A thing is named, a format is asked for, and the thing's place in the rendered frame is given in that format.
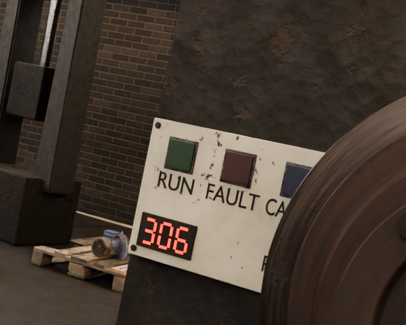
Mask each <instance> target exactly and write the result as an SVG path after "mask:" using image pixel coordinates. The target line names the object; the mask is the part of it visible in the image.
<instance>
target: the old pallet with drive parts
mask: <svg viewBox="0 0 406 325"><path fill-rule="evenodd" d="M96 238H101V237H90V238H85V239H73V240H70V241H72V242H73V244H74V245H75V246H74V247H73V248H68V249H63V250H56V249H54V248H50V247H47V246H35V247H34V251H33V255H32V261H31V263H32V264H36V265H39V266H44V265H49V264H57V263H62V262H70V261H71V262H70V263H69V267H68V269H69V272H68V273H67V274H68V275H71V276H73V277H77V278H79V279H83V280H84V279H91V278H96V277H102V276H105V275H111V274H112V275H114V278H113V284H112V286H113V287H112V289H113V290H115V291H119V292H122V291H123V287H124V281H125V278H126V272H127V268H128V262H129V258H130V255H129V254H128V258H127V259H124V260H123V261H122V259H116V256H115V257H113V256H106V257H96V256H95V255H94V254H93V253H92V249H91V245H92V242H93V241H94V240H95V239H96ZM53 256H54V257H53Z"/></svg>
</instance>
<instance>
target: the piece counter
mask: <svg viewBox="0 0 406 325"><path fill-rule="evenodd" d="M148 221H152V222H155V219H151V218H149V217H148ZM163 225H166V226H171V224H170V223H167V222H164V224H161V225H160V230H159V233H162V228H163ZM156 228H157V223H156V222H155V224H154V228H153V231H156ZM179 230H184V231H188V228H184V227H180V229H177V232H176V236H175V237H176V238H178V236H179ZM145 231H146V232H148V233H153V231H151V230H147V229H145ZM172 233H173V227H171V229H170V233H169V236H172ZM154 238H155V234H152V238H151V242H152V243H153V241H154ZM160 238H161V236H160V235H159V236H158V240H157V244H158V245H159V244H160ZM177 241H180V242H184V243H185V246H184V252H185V253H186V250H187V246H188V244H187V243H186V240H184V239H180V238H178V239H177ZM177 241H176V240H175V242H174V246H173V249H174V250H175V253H179V254H182V255H183V251H178V250H176V246H177ZM151 242H148V241H143V243H144V244H149V245H150V244H151ZM170 242H171V239H168V245H167V247H168V248H169V246H170ZM167 247H165V246H161V245H159V248H162V249H165V250H166V249H167Z"/></svg>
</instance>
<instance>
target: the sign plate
mask: <svg viewBox="0 0 406 325"><path fill-rule="evenodd" d="M170 139H176V140H180V141H185V142H188V143H194V144H196V147H195V152H194V156H193V162H192V165H191V171H190V172H187V171H183V170H178V169H175V168H170V167H167V166H165V164H166V158H167V154H168V148H169V142H170ZM227 151H229V152H235V153H240V154H244V155H249V156H253V157H254V159H253V165H252V169H251V175H250V178H249V184H248V186H246V185H243V184H237V183H234V182H229V181H224V180H222V179H221V178H222V172H223V168H224V162H225V158H226V153H227ZM324 154H325V153H324V152H318V151H315V150H309V149H305V148H300V147H296V146H290V145H286V144H281V143H275V142H271V141H265V140H262V139H256V138H252V137H247V136H243V135H237V134H233V133H228V132H222V131H218V130H212V129H209V128H203V127H199V126H194V125H190V124H184V123H178V122H175V121H169V120H165V119H159V118H154V122H153V128H152V132H151V138H150V144H149V148H148V154H147V158H146V164H145V167H144V173H143V177H142V183H141V187H140V193H139V199H138V203H137V209H136V212H135V218H134V222H133V228H132V232H131V238H130V244H129V248H128V253H131V254H134V255H138V256H140V257H144V258H147V259H150V260H153V261H157V262H161V263H163V264H167V265H170V266H173V267H176V268H180V269H183V270H186V271H190V272H193V273H197V274H199V275H203V276H206V277H209V278H212V279H216V280H218V281H222V282H226V283H229V284H232V285H235V286H239V287H241V288H245V289H248V290H252V291H255V292H259V293H261V289H262V280H263V276H264V270H265V266H266V260H267V256H268V253H269V249H270V247H271V243H272V240H273V237H274V235H275V232H276V229H277V227H278V224H279V222H280V219H281V218H282V216H283V214H284V212H285V209H286V208H287V205H288V204H289V202H290V200H291V198H292V196H288V195H283V194H282V188H283V185H284V179H285V173H286V170H287V165H288V164H290V165H294V166H299V167H302V168H308V169H312V168H313V166H314V165H315V164H316V163H317V162H318V161H319V160H320V158H321V157H322V156H323V155H324ZM148 217H149V218H151V219H155V222H156V223H157V228H156V231H153V228H154V224H155V222H152V221H148ZM164 222H167V223H170V224H171V226H166V225H163V228H162V233H159V230H160V225H161V224H164ZM171 227H173V233H172V236H169V233H170V229H171ZM180 227H184V228H188V231H184V230H179V236H178V238H180V239H184V240H186V243H187V244H188V246H187V250H186V253H185V252H184V246H185V243H184V242H180V241H177V239H178V238H176V237H175V236H176V232H177V229H180ZM145 229H147V230H151V231H153V233H148V232H146V231H145ZM152 234H155V238H154V241H153V243H152V242H151V238H152ZM159 235H160V236H161V238H160V244H159V245H161V246H165V247H167V245H168V239H171V242H170V246H169V248H168V247H167V249H166V250H165V249H162V248H159V245H158V244H157V240H158V236H159ZM175 240H176V241H177V246H176V250H178V251H183V255H182V254H179V253H175V250H174V249H173V246H174V242H175ZM143 241H148V242H151V244H150V245H149V244H144V243H143Z"/></svg>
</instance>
